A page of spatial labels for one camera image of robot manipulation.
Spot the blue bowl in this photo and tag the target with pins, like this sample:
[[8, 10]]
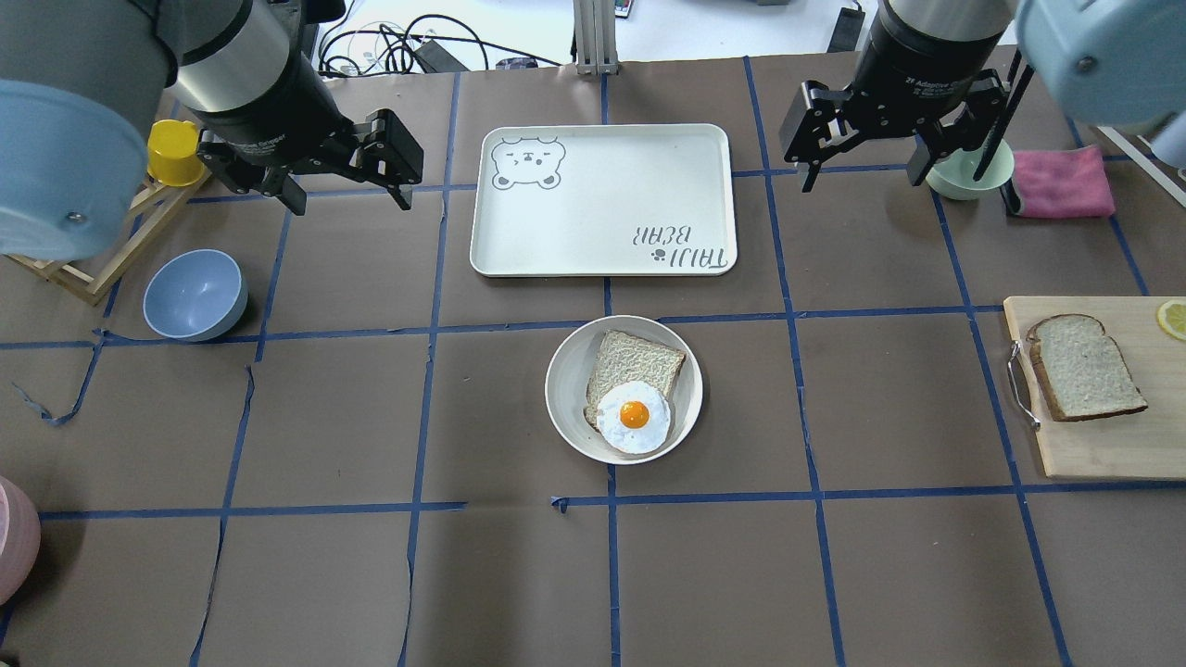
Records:
[[197, 296]]

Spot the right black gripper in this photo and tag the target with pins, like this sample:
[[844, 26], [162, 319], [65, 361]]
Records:
[[913, 72]]

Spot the cream bear tray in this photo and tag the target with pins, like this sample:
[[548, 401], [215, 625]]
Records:
[[605, 201]]

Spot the black power adapter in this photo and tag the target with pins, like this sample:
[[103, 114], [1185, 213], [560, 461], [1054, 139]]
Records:
[[847, 28]]

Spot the aluminium frame post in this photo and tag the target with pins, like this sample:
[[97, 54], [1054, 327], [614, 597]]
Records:
[[595, 38]]

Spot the lemon slice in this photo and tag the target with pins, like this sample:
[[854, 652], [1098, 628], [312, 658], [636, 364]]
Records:
[[1171, 318]]

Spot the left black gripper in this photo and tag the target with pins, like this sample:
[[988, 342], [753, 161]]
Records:
[[275, 113]]

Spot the pink cloth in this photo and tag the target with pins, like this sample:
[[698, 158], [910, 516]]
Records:
[[1058, 185]]

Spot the bread slice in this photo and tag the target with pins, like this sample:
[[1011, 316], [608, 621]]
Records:
[[1081, 370], [622, 358]]

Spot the wooden rack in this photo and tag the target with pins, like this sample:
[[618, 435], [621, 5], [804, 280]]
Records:
[[153, 208]]

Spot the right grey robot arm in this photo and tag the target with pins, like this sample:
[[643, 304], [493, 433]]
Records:
[[1105, 63]]

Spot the wooden cutting board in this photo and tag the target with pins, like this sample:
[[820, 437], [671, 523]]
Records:
[[1149, 445]]

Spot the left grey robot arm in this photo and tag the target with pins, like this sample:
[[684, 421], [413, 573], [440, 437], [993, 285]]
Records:
[[81, 83]]

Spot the yellow cup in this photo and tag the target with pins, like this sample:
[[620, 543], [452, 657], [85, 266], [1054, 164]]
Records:
[[171, 151]]

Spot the bread slice on plate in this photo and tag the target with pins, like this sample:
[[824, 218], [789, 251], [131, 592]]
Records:
[[622, 358]]

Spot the pink bowl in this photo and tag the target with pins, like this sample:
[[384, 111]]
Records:
[[20, 538]]

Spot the fried egg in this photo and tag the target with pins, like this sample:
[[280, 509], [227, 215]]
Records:
[[634, 418]]

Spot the green bowl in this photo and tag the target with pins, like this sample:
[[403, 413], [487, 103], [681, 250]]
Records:
[[953, 177]]

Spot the cream round plate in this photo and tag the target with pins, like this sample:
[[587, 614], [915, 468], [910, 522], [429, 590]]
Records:
[[566, 383]]

